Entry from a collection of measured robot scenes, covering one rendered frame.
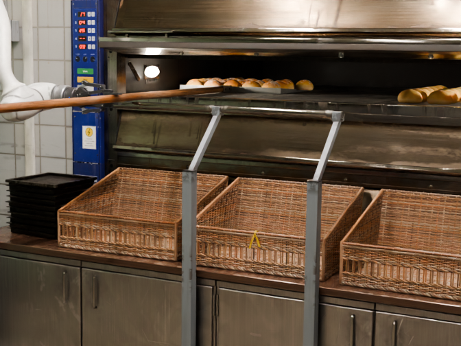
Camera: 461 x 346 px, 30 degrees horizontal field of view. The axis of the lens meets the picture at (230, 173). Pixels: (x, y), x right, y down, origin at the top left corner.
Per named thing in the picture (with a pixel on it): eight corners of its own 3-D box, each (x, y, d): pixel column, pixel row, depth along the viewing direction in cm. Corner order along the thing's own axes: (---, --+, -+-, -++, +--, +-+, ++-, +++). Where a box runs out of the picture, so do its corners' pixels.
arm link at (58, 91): (64, 107, 346) (77, 107, 344) (51, 108, 338) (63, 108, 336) (64, 84, 345) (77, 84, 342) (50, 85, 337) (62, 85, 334)
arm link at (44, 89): (67, 105, 348) (47, 114, 337) (36, 104, 355) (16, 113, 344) (63, 79, 344) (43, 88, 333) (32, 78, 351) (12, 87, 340)
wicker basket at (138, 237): (119, 226, 394) (118, 165, 390) (230, 238, 371) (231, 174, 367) (54, 247, 350) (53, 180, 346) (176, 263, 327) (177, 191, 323)
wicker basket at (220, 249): (236, 239, 368) (237, 176, 364) (364, 254, 344) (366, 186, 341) (182, 264, 324) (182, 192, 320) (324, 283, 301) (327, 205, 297)
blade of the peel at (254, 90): (280, 93, 407) (280, 88, 407) (179, 90, 431) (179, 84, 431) (308, 90, 439) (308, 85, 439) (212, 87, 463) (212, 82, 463)
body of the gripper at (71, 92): (75, 85, 342) (94, 86, 338) (75, 106, 343) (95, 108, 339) (63, 86, 335) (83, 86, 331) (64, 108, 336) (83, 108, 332)
